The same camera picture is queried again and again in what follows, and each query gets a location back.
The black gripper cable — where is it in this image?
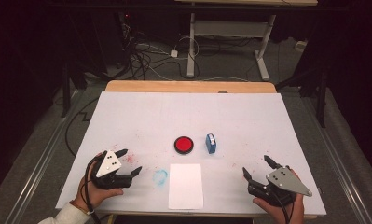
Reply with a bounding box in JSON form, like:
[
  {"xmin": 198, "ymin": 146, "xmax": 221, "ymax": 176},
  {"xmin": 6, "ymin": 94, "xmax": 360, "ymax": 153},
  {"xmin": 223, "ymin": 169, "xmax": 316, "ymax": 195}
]
[
  {"xmin": 269, "ymin": 188, "xmax": 293, "ymax": 224},
  {"xmin": 83, "ymin": 153, "xmax": 108, "ymax": 224}
]

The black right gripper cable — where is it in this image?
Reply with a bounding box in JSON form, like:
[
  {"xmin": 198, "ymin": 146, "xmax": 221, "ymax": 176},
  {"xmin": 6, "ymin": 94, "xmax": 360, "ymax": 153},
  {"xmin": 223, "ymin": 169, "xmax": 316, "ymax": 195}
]
[{"xmin": 269, "ymin": 188, "xmax": 293, "ymax": 224}]

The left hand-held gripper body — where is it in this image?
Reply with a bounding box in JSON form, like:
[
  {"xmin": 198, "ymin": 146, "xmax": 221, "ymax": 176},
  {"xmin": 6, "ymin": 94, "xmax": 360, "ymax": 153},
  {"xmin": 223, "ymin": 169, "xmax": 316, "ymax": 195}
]
[{"xmin": 90, "ymin": 149, "xmax": 135, "ymax": 190}]

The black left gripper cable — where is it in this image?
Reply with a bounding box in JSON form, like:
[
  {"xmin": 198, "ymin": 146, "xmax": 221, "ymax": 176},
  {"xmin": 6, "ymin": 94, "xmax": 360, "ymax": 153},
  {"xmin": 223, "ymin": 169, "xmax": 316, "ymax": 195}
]
[{"xmin": 83, "ymin": 153, "xmax": 108, "ymax": 224}]

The white paper sheet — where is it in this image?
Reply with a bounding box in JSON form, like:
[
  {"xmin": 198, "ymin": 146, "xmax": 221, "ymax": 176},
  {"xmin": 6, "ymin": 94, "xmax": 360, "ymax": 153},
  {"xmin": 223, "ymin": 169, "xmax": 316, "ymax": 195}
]
[{"xmin": 168, "ymin": 163, "xmax": 204, "ymax": 210}]

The tangle of black cables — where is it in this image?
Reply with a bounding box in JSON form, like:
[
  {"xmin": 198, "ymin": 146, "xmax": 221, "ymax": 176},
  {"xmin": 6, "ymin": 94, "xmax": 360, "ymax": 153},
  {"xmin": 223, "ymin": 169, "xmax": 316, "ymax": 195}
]
[{"xmin": 121, "ymin": 22, "xmax": 201, "ymax": 81}]

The pale thin floor cable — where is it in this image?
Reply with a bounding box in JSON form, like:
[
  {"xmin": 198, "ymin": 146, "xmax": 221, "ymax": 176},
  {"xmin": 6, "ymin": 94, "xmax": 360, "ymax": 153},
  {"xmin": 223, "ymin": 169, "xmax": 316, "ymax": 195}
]
[{"xmin": 201, "ymin": 76, "xmax": 251, "ymax": 83}]

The white board table cover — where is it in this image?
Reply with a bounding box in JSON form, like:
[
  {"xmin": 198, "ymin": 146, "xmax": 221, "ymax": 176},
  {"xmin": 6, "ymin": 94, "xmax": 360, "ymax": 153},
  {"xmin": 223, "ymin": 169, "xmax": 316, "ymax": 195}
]
[{"xmin": 55, "ymin": 91, "xmax": 327, "ymax": 217}]

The metal floor rail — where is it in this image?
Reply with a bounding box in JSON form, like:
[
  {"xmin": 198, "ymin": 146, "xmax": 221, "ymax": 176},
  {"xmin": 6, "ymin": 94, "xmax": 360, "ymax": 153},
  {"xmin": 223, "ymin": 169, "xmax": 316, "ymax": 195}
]
[
  {"xmin": 300, "ymin": 96, "xmax": 372, "ymax": 224},
  {"xmin": 5, "ymin": 89, "xmax": 84, "ymax": 224}
]

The blue stamp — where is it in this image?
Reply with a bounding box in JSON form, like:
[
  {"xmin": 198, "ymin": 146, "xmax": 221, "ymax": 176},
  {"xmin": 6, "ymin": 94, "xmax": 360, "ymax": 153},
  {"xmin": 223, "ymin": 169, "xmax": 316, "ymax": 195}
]
[{"xmin": 205, "ymin": 133, "xmax": 218, "ymax": 155}]

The brown bracelet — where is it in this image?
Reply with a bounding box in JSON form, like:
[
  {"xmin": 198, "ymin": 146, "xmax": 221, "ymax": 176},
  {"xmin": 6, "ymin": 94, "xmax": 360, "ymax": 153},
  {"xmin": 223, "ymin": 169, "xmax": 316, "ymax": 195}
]
[{"xmin": 69, "ymin": 200, "xmax": 95, "ymax": 217}]

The black metal stand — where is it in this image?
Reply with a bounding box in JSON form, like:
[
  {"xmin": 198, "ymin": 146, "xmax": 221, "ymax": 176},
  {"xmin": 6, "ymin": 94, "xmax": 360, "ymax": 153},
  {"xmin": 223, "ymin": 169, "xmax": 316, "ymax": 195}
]
[
  {"xmin": 275, "ymin": 69, "xmax": 328, "ymax": 129},
  {"xmin": 60, "ymin": 60, "xmax": 72, "ymax": 119}
]

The person's left hand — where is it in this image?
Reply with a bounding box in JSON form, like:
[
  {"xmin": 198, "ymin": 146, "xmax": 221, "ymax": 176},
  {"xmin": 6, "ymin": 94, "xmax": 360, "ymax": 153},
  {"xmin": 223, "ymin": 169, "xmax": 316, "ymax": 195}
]
[{"xmin": 75, "ymin": 152, "xmax": 125, "ymax": 210}]

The white metal table frame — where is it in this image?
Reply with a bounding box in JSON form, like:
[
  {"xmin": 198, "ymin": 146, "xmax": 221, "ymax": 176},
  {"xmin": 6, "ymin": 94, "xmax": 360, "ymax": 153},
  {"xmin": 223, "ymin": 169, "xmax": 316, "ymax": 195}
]
[{"xmin": 173, "ymin": 0, "xmax": 319, "ymax": 82}]

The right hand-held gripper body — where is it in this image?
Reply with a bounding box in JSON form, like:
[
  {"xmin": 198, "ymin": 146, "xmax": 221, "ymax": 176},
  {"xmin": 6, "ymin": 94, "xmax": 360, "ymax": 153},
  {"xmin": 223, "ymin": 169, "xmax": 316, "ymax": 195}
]
[{"xmin": 247, "ymin": 165, "xmax": 313, "ymax": 207}]

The black floor cable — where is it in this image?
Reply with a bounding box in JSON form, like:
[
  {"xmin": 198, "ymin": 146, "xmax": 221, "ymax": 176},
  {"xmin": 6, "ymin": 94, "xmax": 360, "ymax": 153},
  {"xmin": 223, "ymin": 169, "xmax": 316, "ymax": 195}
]
[{"xmin": 64, "ymin": 96, "xmax": 100, "ymax": 157}]

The person's right hand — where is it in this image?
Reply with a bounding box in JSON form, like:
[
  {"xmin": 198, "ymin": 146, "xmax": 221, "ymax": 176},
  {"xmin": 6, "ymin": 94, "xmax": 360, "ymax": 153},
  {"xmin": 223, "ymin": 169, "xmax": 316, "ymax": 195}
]
[{"xmin": 252, "ymin": 169, "xmax": 305, "ymax": 224}]

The round red ink pad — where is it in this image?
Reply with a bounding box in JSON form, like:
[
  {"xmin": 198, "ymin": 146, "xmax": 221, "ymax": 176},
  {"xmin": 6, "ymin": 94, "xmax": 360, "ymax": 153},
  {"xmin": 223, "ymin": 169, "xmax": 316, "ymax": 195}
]
[{"xmin": 173, "ymin": 135, "xmax": 195, "ymax": 155}]

